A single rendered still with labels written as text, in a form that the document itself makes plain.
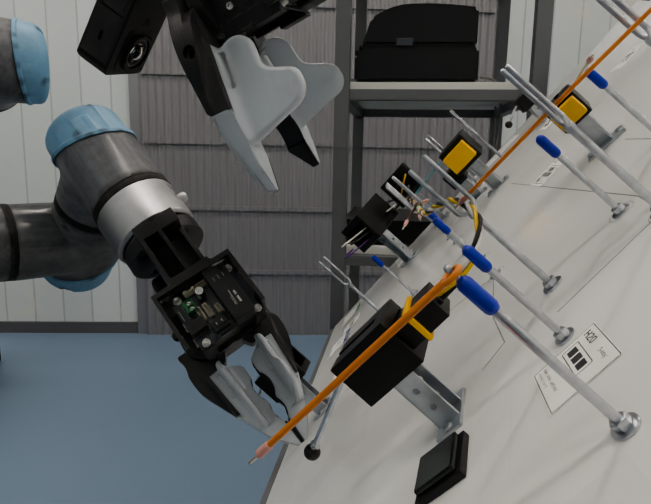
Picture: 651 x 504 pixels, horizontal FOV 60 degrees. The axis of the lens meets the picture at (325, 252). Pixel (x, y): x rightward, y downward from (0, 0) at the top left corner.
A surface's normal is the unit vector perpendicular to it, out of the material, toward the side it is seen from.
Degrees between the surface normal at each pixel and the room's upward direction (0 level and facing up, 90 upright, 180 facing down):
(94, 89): 90
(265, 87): 85
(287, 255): 90
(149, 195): 47
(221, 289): 56
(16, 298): 90
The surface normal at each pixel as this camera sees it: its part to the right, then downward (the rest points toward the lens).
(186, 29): -0.42, -0.03
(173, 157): 0.04, 0.17
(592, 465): -0.75, -0.66
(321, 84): -0.09, 0.54
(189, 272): 0.06, -0.42
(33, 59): 0.71, 0.15
